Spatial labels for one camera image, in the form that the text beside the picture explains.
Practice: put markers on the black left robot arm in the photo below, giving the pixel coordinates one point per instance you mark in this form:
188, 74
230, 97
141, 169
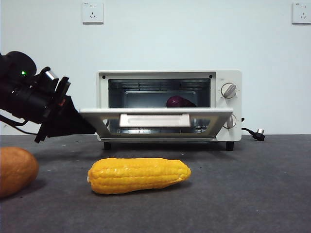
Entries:
19, 97

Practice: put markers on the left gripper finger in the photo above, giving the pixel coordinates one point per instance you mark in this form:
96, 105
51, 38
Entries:
73, 114
65, 129

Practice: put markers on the yellow corn cob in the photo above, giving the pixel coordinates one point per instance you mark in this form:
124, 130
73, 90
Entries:
138, 176

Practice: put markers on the brown potato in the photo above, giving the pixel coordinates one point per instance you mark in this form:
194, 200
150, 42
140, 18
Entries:
15, 172

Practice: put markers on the white wall socket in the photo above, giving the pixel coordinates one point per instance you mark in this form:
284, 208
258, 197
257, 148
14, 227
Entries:
302, 13
92, 12

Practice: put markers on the beige round oven knob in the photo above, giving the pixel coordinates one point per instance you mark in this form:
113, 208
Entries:
228, 90
232, 121

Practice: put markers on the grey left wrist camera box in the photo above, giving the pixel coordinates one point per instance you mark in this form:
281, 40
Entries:
51, 75

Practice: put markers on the purple eggplant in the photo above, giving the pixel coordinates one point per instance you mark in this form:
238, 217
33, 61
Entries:
177, 102

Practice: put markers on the white Toshiba toaster oven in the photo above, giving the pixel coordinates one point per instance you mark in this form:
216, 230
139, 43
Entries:
229, 106

